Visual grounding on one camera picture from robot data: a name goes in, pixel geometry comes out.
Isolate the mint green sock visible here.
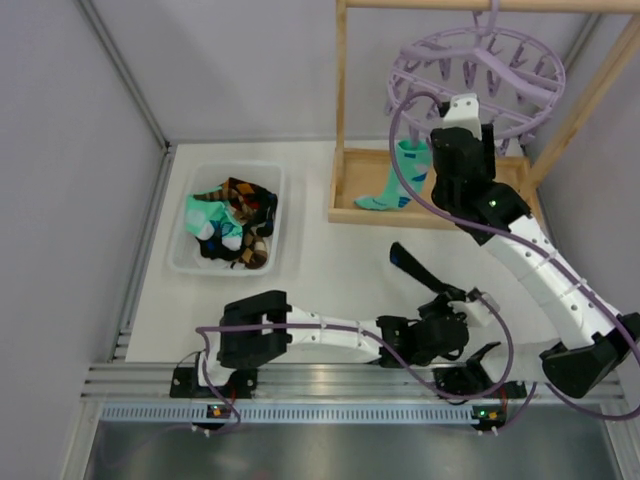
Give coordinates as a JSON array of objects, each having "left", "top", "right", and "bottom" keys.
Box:
[
  {"left": 184, "top": 186, "right": 243, "bottom": 251},
  {"left": 354, "top": 139, "right": 432, "bottom": 211}
]

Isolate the red yellow black argyle sock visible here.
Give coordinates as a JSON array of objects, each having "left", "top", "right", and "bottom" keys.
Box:
[{"left": 222, "top": 177, "right": 278, "bottom": 215}]

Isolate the black blue sport sock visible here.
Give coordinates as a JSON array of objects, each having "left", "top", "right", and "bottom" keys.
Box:
[{"left": 193, "top": 188, "right": 278, "bottom": 270}]

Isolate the brown striped sock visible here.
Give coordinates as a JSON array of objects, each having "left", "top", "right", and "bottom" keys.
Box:
[{"left": 231, "top": 206, "right": 275, "bottom": 270}]

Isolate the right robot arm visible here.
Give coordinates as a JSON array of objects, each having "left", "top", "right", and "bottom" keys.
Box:
[{"left": 430, "top": 125, "right": 639, "bottom": 399}]

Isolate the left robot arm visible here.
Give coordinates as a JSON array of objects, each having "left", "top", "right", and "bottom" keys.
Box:
[{"left": 196, "top": 290, "right": 469, "bottom": 387}]

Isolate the purple round clip hanger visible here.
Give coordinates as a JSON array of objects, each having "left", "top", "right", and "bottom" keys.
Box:
[{"left": 385, "top": 1, "right": 566, "bottom": 155}]

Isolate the white plastic laundry basket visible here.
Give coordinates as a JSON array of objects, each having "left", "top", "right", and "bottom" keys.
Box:
[{"left": 168, "top": 160, "right": 285, "bottom": 276}]

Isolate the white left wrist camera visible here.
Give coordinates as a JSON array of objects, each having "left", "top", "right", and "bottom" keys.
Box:
[{"left": 448, "top": 288, "right": 500, "bottom": 328}]

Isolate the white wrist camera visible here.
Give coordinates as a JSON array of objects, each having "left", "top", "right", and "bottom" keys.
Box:
[
  {"left": 442, "top": 93, "right": 482, "bottom": 140},
  {"left": 448, "top": 288, "right": 500, "bottom": 328}
]

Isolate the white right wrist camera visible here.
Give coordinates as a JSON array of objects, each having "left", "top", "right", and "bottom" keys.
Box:
[{"left": 442, "top": 93, "right": 482, "bottom": 140}]

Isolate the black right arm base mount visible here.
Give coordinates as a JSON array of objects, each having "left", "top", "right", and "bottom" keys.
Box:
[{"left": 433, "top": 366, "right": 528, "bottom": 400}]

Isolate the wooden hanger rack frame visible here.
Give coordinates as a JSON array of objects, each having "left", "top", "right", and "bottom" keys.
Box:
[{"left": 328, "top": 1, "right": 639, "bottom": 229}]

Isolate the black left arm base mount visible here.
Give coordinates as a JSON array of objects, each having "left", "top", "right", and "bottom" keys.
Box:
[{"left": 169, "top": 366, "right": 258, "bottom": 400}]

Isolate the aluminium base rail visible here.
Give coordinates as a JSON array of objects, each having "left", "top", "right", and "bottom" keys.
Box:
[{"left": 82, "top": 362, "right": 626, "bottom": 401}]

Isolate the grey slotted cable duct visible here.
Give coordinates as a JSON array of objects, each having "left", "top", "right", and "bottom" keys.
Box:
[{"left": 101, "top": 402, "right": 502, "bottom": 425}]

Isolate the aluminium frame post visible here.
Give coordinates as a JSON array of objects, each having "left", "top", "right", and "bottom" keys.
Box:
[{"left": 74, "top": 0, "right": 171, "bottom": 153}]

